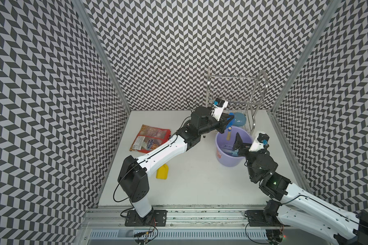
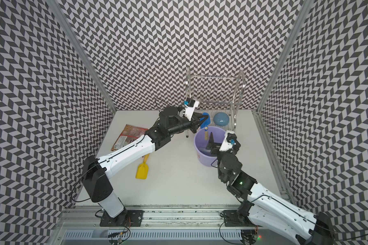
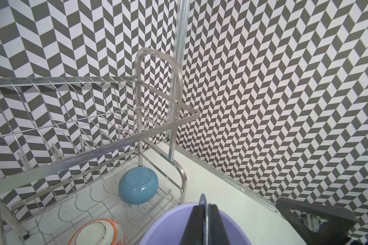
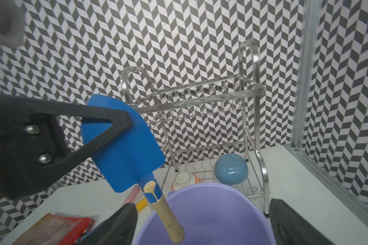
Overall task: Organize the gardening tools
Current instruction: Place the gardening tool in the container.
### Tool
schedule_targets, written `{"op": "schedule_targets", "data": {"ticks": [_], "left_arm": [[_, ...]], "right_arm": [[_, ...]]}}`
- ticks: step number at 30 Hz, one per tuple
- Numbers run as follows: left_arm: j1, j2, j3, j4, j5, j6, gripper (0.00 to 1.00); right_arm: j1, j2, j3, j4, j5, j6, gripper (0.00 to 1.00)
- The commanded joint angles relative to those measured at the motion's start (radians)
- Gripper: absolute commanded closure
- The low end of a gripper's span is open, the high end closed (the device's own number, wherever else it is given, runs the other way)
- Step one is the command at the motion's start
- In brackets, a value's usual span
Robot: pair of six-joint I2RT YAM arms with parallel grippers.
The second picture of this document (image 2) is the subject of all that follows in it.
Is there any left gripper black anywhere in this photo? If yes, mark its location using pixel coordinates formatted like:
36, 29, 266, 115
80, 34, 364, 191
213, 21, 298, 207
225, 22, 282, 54
168, 112, 208, 136

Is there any purple plastic bucket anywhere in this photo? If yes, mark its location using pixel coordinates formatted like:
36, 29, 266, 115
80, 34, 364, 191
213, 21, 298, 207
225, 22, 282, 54
193, 126, 227, 167

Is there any yellow plastic shovel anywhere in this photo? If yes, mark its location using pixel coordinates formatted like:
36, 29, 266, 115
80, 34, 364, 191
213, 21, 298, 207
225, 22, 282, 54
136, 154, 149, 180

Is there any blue plastic trowel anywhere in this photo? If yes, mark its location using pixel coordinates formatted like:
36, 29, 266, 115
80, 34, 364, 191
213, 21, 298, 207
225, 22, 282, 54
200, 112, 211, 140

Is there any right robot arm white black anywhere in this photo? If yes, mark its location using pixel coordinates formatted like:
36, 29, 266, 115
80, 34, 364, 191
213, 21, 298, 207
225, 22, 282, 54
206, 131, 335, 245

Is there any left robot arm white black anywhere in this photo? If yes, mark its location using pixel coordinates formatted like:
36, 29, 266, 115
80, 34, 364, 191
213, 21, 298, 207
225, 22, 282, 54
80, 105, 209, 219

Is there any blue bowl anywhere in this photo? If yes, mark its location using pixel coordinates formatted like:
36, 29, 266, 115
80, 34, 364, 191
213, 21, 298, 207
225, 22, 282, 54
213, 112, 230, 127

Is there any silver metal dish rack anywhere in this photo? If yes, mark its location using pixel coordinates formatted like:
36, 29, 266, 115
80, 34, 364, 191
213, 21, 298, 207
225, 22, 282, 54
184, 67, 247, 131

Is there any red snack bag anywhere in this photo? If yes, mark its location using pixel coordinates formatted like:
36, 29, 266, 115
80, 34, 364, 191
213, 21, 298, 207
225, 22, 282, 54
111, 124, 147, 152

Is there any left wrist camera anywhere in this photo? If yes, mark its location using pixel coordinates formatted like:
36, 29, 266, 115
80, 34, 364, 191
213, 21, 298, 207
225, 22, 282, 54
184, 98, 199, 121

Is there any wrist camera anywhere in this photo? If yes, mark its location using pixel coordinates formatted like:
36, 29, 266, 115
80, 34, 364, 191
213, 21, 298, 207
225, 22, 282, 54
219, 130, 237, 152
184, 98, 199, 121

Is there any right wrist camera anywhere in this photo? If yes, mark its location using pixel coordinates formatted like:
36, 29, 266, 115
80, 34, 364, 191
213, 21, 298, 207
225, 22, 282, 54
219, 130, 237, 152

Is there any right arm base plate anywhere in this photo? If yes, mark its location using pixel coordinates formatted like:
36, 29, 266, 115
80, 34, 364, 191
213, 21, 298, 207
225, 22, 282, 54
220, 210, 254, 227

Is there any aluminium frame post right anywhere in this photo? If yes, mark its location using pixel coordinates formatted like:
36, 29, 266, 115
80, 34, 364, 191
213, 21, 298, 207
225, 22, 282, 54
252, 0, 314, 204

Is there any aluminium frame post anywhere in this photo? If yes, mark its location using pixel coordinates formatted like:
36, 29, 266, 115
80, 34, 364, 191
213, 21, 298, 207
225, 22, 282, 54
46, 0, 117, 113
252, 0, 314, 204

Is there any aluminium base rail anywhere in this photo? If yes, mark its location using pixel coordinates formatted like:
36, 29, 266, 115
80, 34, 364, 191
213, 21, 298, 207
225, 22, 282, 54
55, 205, 316, 245

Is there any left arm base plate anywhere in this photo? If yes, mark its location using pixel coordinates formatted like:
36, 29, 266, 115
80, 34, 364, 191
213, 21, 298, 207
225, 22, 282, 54
100, 209, 144, 227

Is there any aluminium frame post left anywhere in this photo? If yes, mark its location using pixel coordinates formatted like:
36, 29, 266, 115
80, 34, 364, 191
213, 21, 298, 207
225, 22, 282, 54
46, 0, 117, 113

